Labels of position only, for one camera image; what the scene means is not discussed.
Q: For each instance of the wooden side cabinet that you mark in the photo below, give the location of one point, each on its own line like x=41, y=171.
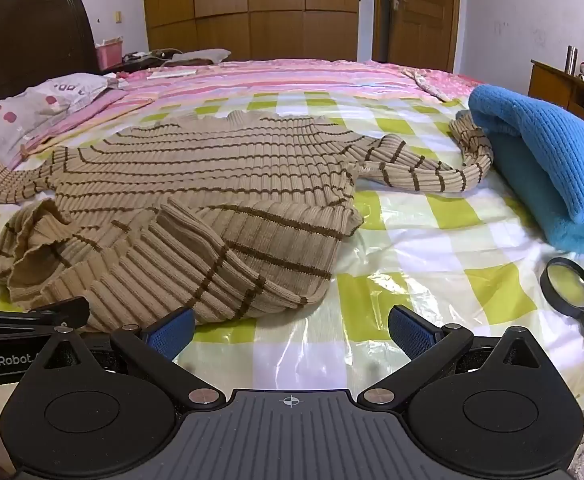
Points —
x=547, y=85

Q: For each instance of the dark nightstand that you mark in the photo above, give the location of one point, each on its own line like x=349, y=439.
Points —
x=131, y=66

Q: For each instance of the metal thermos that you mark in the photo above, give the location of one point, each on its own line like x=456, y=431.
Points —
x=571, y=60

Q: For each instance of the pink striped quilt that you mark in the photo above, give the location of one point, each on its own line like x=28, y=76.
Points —
x=272, y=77

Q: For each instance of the white paper on bed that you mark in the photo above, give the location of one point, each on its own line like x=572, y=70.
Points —
x=171, y=73

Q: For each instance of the dark wooden headboard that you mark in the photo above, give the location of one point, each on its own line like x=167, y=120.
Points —
x=21, y=35

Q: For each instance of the wooden door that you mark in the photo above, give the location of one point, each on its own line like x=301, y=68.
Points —
x=422, y=20

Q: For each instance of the pink pillow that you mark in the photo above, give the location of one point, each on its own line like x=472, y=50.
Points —
x=94, y=105

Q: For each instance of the grey cloth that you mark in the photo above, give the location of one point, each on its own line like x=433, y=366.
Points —
x=201, y=55

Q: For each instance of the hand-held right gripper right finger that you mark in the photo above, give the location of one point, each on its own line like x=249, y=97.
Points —
x=412, y=335

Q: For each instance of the grey dotted pillow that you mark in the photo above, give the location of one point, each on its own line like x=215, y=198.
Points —
x=1, y=125

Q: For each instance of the pink floral cloth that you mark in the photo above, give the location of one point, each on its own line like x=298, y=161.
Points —
x=432, y=85

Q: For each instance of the pink box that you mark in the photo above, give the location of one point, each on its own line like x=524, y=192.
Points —
x=109, y=56

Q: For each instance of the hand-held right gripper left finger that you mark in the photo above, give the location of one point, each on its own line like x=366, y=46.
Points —
x=171, y=335

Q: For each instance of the beige striped knit sweater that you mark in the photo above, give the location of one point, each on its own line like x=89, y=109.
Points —
x=196, y=175

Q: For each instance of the wooden wardrobe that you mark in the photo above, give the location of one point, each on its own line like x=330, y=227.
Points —
x=247, y=5

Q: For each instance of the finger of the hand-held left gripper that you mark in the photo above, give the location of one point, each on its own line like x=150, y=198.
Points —
x=61, y=311

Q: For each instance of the blue knit sweater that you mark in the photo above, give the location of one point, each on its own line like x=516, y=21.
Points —
x=547, y=150

